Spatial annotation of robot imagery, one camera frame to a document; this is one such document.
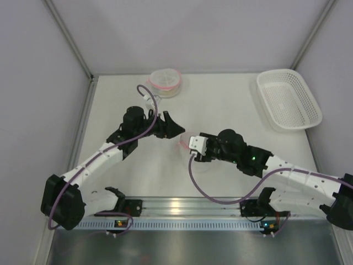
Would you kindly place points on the aluminium frame post left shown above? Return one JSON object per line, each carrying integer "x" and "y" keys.
{"x": 50, "y": 6}

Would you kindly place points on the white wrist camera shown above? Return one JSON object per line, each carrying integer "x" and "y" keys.
{"x": 151, "y": 102}
{"x": 198, "y": 145}

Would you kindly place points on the aluminium frame post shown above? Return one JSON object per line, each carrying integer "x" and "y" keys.
{"x": 50, "y": 6}
{"x": 319, "y": 22}

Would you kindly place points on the white plastic basket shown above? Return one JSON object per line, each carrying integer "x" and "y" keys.
{"x": 287, "y": 101}

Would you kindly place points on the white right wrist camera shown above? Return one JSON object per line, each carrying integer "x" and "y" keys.
{"x": 198, "y": 145}

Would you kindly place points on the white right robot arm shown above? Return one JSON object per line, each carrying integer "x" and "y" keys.
{"x": 283, "y": 187}

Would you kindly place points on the white slotted cable duct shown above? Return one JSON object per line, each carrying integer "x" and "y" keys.
{"x": 174, "y": 225}

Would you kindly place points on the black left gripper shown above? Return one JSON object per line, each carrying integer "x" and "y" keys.
{"x": 162, "y": 126}

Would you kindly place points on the aluminium mounting rail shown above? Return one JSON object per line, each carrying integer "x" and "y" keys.
{"x": 186, "y": 208}

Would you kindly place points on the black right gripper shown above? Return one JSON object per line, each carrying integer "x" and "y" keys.
{"x": 205, "y": 157}

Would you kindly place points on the aluminium frame post right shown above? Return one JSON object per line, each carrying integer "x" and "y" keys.
{"x": 319, "y": 22}

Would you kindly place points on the white mesh laundry bag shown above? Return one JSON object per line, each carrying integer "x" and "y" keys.
{"x": 165, "y": 82}
{"x": 184, "y": 154}

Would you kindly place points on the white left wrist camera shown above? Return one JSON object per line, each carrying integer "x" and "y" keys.
{"x": 151, "y": 102}

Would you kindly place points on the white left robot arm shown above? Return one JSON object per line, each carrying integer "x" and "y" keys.
{"x": 67, "y": 199}

